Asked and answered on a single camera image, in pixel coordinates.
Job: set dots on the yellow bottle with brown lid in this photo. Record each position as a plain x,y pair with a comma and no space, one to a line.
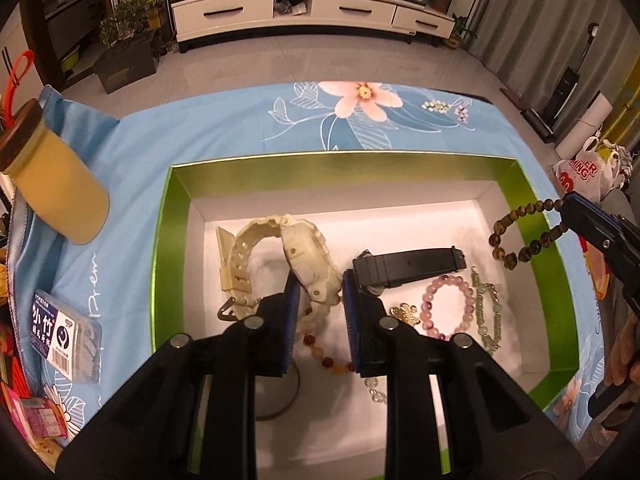
60,190

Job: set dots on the person's right hand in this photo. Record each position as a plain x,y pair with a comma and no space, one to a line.
625,355

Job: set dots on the upright vacuum cleaner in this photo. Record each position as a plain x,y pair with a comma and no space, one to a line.
560,95

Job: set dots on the pink snack packet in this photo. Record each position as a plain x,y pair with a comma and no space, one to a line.
42,417

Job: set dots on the green cardboard box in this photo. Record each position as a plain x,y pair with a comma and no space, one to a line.
350,170

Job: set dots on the white red plastic bag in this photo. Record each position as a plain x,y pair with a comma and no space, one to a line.
585,175

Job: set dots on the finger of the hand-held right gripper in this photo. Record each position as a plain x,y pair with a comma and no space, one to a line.
595,232
595,212

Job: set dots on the dark planter with plants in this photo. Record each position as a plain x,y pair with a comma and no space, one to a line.
125,60

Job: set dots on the white tv cabinet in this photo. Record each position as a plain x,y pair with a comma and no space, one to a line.
225,10

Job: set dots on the white wrist watch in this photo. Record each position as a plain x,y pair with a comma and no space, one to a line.
305,255

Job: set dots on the clear plastic toothpick box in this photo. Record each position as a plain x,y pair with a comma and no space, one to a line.
65,335

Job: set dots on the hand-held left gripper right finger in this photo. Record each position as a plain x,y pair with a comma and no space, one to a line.
351,320

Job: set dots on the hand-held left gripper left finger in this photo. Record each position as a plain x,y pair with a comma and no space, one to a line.
292,320

